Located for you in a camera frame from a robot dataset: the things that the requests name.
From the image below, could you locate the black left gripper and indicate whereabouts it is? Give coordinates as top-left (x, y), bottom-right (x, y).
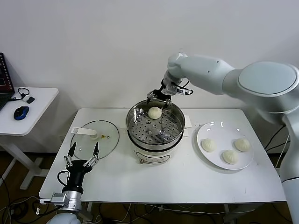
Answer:
top-left (62, 141), bottom-right (100, 193)

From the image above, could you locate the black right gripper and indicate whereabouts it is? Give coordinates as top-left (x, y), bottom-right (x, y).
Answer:
top-left (147, 80), bottom-right (178, 111)

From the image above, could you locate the white steamed baozi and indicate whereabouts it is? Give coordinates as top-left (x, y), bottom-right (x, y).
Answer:
top-left (201, 138), bottom-right (217, 153)
top-left (148, 106), bottom-right (163, 120)
top-left (234, 137), bottom-right (251, 152)
top-left (221, 149), bottom-right (240, 164)

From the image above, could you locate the steel perforated steamer basket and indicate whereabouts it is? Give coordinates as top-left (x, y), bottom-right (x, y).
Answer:
top-left (126, 98), bottom-right (186, 152)

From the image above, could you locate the white electric cooker base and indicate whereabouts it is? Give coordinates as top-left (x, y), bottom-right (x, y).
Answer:
top-left (119, 115), bottom-right (192, 165)

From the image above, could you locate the white side table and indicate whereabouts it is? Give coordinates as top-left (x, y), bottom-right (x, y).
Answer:
top-left (0, 87), bottom-right (59, 191)

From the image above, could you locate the white table leg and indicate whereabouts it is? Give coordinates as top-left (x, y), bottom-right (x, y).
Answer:
top-left (223, 204), bottom-right (256, 224)
top-left (85, 202), bottom-right (94, 221)

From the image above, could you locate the blue computer mouse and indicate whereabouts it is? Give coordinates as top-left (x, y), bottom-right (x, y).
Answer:
top-left (13, 105), bottom-right (30, 121)

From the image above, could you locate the white round plate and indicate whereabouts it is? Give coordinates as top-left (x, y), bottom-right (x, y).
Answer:
top-left (196, 121), bottom-right (255, 170)

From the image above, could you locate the black and red laptop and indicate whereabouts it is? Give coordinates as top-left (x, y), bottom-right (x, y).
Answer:
top-left (0, 52), bottom-right (16, 112)

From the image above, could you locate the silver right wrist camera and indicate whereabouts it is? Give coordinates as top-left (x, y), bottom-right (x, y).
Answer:
top-left (173, 87), bottom-right (194, 97)

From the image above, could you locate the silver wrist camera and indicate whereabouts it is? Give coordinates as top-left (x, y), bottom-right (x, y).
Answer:
top-left (173, 87), bottom-right (194, 97)
top-left (39, 192), bottom-right (67, 207)

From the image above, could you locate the glass lid with white handle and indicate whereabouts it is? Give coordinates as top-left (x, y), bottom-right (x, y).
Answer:
top-left (70, 120), bottom-right (120, 161)

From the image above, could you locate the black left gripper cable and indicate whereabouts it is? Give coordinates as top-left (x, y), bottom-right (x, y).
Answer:
top-left (57, 171), bottom-right (70, 186)

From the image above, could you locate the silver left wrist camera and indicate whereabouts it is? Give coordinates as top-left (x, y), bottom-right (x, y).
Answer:
top-left (39, 192), bottom-right (67, 207)

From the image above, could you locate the black earphone cable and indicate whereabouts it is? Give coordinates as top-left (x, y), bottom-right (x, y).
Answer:
top-left (8, 87), bottom-right (31, 103)

